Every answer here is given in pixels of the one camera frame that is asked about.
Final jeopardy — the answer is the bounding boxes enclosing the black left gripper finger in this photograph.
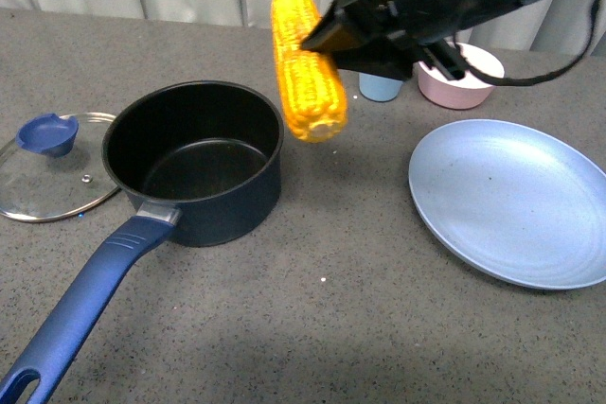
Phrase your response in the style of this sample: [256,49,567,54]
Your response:
[301,0,379,53]

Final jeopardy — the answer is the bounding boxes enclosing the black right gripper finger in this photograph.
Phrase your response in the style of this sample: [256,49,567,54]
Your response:
[331,41,413,81]

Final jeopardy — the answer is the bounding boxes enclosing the yellow corn cob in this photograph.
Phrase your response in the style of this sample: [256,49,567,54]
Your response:
[271,0,348,143]

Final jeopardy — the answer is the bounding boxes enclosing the glass lid with blue knob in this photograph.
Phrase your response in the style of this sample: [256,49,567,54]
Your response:
[1,113,118,223]

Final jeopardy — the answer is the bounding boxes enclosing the light blue plastic cup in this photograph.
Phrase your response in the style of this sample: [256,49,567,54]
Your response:
[359,73,403,102]

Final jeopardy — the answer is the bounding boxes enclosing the pink plastic bowl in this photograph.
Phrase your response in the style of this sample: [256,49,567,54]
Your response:
[418,44,505,110]

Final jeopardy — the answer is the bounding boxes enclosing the light blue plate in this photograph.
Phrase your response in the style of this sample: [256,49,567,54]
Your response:
[408,119,605,290]

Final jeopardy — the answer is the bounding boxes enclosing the dark blue saucepan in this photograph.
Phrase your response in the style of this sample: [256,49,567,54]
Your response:
[1,81,284,403]

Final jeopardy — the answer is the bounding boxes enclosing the black cable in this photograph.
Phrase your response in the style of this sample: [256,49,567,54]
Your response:
[452,0,606,87]

